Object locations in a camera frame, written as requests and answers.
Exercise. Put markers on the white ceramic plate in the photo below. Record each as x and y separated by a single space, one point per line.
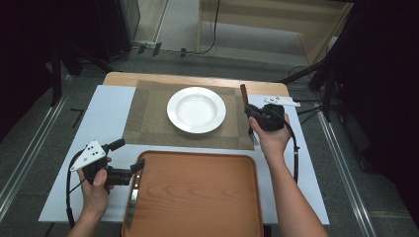
196 110

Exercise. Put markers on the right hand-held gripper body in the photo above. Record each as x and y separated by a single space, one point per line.
271 118

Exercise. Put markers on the metal floor rail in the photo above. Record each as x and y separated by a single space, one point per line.
29 154
346 174

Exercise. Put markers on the black metal stand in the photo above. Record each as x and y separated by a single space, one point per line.
329 89
56 79

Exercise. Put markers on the table knife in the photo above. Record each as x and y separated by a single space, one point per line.
133 197

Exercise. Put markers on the wooden table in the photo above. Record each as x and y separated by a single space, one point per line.
164 78

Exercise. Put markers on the person's right hand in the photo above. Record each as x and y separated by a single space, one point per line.
273 143

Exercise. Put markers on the brown woven placemat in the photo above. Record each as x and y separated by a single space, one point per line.
148 115

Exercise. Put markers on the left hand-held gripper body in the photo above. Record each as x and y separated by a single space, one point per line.
89 156

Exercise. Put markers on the dark curtain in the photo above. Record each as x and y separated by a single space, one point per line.
388 82

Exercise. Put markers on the orange wood-grain tray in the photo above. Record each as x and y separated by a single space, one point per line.
197 197

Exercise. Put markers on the person's left hand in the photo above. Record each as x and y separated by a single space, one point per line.
94 197

